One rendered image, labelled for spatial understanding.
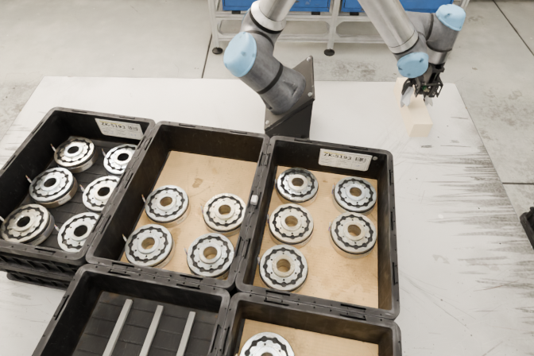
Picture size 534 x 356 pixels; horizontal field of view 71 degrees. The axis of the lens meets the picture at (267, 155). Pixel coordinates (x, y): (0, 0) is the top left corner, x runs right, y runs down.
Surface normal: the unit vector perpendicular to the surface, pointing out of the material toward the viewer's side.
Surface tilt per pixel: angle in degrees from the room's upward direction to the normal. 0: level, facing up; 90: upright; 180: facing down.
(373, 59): 0
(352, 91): 0
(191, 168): 0
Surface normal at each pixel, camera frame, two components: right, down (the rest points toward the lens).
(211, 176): 0.00, -0.65
